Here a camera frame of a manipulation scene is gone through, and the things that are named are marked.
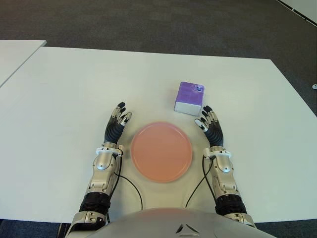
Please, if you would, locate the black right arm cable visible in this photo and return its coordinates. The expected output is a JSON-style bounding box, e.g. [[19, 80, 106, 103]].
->
[[185, 155, 211, 209]]

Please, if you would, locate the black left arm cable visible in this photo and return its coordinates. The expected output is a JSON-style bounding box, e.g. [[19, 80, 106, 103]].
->
[[106, 148, 144, 225]]

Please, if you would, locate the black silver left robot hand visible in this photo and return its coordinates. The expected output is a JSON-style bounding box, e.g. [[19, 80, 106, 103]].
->
[[103, 101, 132, 144]]

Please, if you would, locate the pink round plate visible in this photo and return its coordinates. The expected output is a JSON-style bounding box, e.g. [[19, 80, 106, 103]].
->
[[130, 120, 194, 183]]

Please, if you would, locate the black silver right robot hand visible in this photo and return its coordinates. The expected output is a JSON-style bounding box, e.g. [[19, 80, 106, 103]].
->
[[194, 105, 225, 147]]

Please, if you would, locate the white side table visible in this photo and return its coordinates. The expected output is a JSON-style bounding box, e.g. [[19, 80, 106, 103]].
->
[[0, 40, 47, 87]]

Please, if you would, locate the silver robot torso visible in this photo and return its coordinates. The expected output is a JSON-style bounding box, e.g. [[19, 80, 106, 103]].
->
[[85, 207, 267, 238]]

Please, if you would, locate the purple tissue paper pack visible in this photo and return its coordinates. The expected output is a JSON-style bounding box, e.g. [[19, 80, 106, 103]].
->
[[174, 81, 205, 117]]

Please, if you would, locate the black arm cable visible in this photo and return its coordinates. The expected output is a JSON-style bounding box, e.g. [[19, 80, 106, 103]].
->
[[185, 155, 211, 209], [106, 148, 144, 225]]

